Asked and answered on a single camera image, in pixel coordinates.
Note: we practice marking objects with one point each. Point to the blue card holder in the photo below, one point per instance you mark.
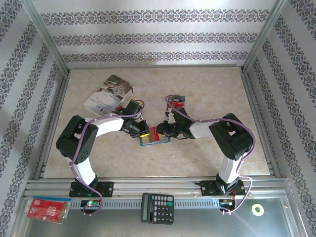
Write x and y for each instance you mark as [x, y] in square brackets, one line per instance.
[163, 140]

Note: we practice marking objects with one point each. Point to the red plastic card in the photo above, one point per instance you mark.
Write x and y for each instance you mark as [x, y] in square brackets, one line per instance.
[179, 104]
[154, 134]

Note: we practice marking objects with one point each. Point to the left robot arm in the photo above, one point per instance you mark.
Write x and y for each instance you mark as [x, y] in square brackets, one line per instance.
[108, 127]

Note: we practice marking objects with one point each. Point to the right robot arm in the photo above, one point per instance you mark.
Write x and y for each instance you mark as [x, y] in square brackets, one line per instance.
[200, 129]

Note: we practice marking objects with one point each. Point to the black plastic card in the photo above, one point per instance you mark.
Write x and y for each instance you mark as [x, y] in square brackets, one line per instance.
[179, 98]

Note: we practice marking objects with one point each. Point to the gold pocket calculator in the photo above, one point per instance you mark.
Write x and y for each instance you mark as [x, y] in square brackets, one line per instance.
[134, 99]

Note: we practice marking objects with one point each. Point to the paperback book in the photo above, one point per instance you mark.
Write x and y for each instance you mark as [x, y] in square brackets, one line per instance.
[116, 86]

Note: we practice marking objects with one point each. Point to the black desk calculator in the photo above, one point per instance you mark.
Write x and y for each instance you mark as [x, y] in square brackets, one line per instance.
[158, 209]

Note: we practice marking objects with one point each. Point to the grey metal shelf panel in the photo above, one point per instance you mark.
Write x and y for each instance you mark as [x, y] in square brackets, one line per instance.
[111, 224]

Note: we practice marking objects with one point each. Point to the green tape roll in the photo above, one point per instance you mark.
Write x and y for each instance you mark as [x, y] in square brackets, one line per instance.
[253, 209]

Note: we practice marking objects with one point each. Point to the red packet in plastic bag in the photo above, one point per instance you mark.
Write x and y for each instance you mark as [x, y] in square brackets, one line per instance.
[44, 212]

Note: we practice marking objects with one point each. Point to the aluminium mounting rail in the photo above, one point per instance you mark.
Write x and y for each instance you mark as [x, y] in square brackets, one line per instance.
[153, 185]

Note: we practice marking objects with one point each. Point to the aluminium table back rail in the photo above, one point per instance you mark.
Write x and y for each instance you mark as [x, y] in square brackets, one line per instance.
[153, 66]

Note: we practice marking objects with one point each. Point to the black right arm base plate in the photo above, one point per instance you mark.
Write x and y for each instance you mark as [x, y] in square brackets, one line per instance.
[208, 188]

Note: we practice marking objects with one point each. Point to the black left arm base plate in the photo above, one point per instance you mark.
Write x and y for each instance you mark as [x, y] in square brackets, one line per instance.
[106, 188]

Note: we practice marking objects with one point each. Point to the aluminium table side rail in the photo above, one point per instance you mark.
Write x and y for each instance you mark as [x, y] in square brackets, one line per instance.
[259, 123]
[54, 123]

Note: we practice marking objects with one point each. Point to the aluminium frame corner post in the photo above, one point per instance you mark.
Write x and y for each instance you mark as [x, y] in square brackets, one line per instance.
[263, 37]
[48, 37]

